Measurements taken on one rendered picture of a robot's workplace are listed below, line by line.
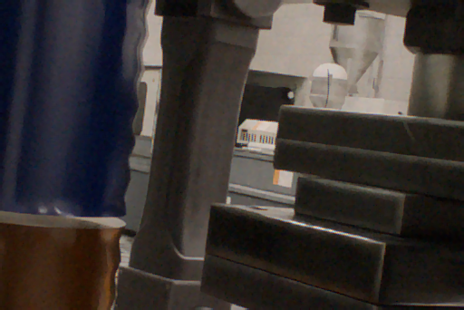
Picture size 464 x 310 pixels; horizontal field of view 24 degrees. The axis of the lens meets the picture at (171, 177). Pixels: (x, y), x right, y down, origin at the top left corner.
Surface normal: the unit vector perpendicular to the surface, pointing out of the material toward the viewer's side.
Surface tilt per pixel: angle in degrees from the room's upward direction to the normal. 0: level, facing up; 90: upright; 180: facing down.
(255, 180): 90
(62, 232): 104
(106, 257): 76
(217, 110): 91
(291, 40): 90
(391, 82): 90
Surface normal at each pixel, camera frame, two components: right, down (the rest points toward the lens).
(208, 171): 0.58, 0.11
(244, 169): -0.87, -0.08
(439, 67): -0.65, -0.04
